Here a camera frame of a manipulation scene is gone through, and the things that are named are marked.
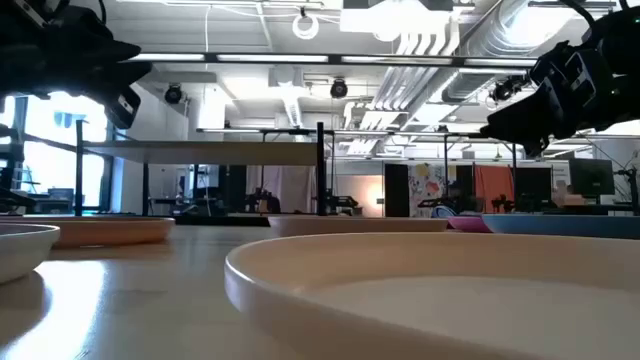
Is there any white coiled cable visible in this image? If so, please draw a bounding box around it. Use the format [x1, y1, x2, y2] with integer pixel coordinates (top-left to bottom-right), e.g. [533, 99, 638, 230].
[291, 6, 321, 42]

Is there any floral poster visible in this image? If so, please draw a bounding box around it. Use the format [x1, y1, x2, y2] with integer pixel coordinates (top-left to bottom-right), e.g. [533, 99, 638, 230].
[408, 163, 447, 212]

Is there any black computer monitor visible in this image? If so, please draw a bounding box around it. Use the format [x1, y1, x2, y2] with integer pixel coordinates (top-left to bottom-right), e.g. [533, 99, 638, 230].
[514, 166, 553, 207]
[568, 157, 617, 197]

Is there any terracotta plate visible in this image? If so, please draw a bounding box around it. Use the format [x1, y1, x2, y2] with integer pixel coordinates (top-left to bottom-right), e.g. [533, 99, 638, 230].
[0, 215, 177, 250]

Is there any black panel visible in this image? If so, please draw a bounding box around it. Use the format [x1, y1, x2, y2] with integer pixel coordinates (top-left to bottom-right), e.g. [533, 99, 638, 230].
[383, 162, 411, 218]

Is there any silver air duct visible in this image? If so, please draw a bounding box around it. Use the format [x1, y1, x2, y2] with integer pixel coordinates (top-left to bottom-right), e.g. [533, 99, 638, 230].
[441, 0, 596, 104]

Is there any long ceiling light bar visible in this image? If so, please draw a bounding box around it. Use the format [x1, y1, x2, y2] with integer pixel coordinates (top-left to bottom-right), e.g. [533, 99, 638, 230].
[127, 51, 539, 69]

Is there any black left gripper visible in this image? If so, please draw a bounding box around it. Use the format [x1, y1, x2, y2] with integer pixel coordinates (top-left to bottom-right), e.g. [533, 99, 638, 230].
[29, 38, 153, 131]

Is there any salmon pink plate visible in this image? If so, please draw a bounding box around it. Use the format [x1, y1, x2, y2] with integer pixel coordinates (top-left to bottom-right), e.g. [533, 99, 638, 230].
[267, 214, 450, 238]

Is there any light grey plate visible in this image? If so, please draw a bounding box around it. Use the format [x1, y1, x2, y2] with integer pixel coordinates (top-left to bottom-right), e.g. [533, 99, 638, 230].
[0, 222, 62, 286]

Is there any magenta plate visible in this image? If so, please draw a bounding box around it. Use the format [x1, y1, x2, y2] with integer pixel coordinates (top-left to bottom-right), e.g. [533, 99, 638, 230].
[447, 214, 494, 235]

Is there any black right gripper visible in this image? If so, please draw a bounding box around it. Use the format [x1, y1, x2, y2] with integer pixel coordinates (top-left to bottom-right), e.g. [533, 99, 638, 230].
[479, 41, 619, 158]

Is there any blue plate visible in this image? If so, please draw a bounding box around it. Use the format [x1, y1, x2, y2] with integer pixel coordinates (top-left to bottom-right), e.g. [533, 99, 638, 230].
[481, 213, 640, 241]

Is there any orange panel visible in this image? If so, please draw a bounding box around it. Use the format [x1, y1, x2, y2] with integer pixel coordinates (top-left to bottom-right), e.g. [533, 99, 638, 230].
[473, 164, 517, 214]

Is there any white curtain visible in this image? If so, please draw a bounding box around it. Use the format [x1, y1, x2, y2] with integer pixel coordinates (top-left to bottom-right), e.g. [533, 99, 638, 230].
[245, 164, 318, 214]

